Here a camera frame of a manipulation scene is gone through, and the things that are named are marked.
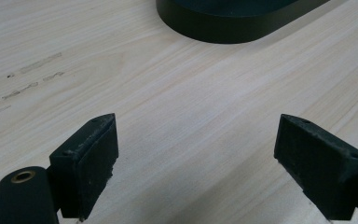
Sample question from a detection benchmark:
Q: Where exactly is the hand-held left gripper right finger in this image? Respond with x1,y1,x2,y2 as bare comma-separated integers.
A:
273,113,358,221

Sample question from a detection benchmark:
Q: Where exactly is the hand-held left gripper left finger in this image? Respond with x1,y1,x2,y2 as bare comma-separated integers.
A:
48,112,119,222

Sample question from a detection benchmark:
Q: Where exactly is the dark green oval tray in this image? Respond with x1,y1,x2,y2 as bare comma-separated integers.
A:
155,0,332,45

